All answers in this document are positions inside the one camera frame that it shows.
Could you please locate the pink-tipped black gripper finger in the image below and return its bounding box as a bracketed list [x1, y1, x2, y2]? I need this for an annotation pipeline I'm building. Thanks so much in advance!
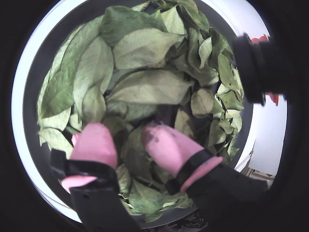
[50, 122, 143, 232]
[141, 122, 269, 211]

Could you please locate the white round bowl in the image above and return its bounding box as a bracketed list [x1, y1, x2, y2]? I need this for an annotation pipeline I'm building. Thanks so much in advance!
[11, 0, 290, 229]

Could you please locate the small pale green leaf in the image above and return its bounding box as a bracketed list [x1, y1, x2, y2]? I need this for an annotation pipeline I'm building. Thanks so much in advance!
[190, 88, 215, 116]
[160, 5, 188, 36]

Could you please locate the large pale green leaf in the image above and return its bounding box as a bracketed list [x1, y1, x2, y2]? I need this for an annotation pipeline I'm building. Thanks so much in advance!
[112, 28, 188, 71]
[106, 69, 194, 105]

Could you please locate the long dark green leaf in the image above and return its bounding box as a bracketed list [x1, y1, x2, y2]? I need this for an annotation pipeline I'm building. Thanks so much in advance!
[39, 16, 105, 119]

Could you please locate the long pale green leaf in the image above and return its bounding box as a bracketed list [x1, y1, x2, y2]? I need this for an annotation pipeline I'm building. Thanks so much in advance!
[72, 36, 114, 117]

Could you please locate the white furniture piece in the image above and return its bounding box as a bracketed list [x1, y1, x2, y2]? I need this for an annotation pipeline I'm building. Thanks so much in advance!
[235, 139, 277, 181]

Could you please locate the small curled green leaf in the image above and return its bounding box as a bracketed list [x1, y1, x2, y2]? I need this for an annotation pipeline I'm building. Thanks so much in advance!
[197, 36, 213, 70]

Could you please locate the large dark green leaf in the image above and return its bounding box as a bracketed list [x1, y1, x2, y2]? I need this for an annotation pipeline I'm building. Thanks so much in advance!
[99, 5, 168, 47]

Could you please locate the red object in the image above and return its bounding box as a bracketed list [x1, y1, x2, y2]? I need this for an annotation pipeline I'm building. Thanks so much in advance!
[250, 34, 281, 107]

